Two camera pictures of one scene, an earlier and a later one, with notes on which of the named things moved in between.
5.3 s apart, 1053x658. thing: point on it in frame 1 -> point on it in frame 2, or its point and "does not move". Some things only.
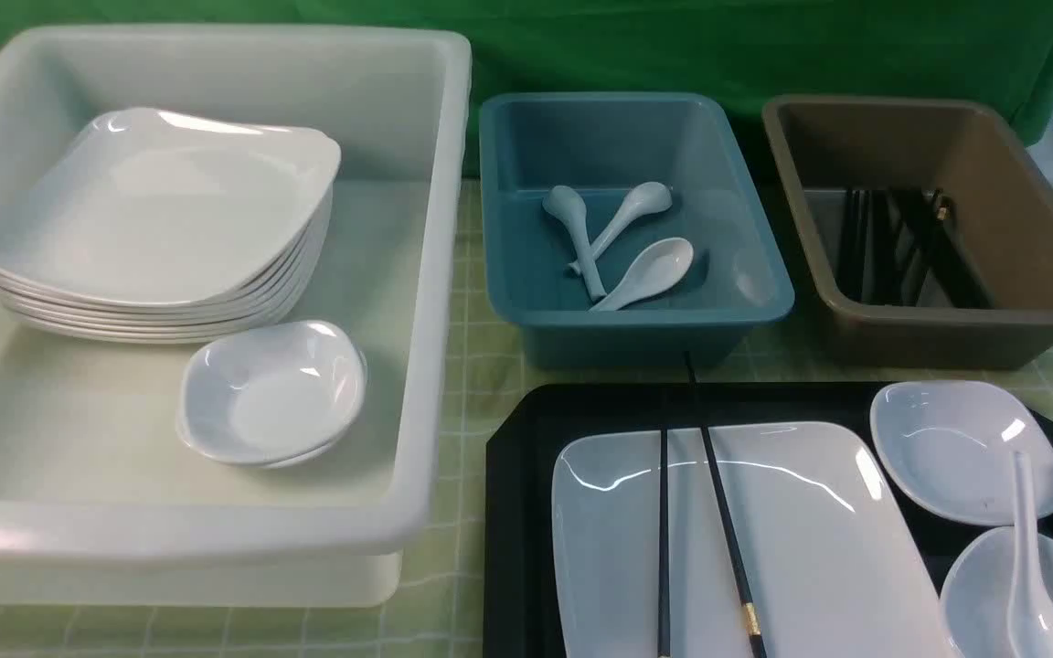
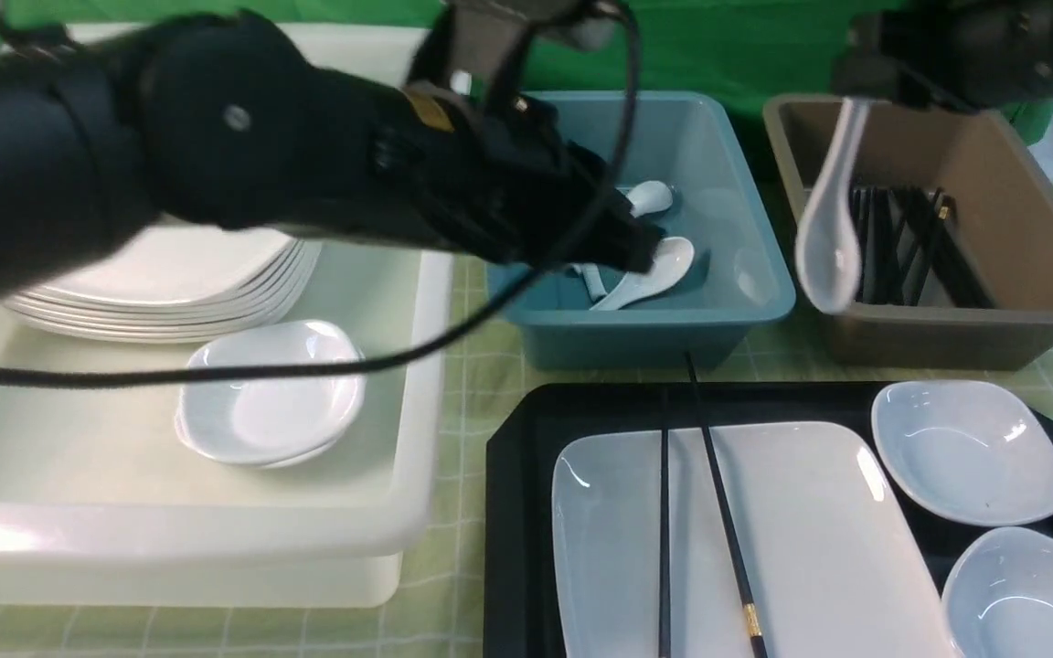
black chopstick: x=663 y=524 does not move
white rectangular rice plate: x=832 y=567 does not move
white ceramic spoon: x=1037 y=625 -> x=827 y=259
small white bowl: x=951 y=445 does not move
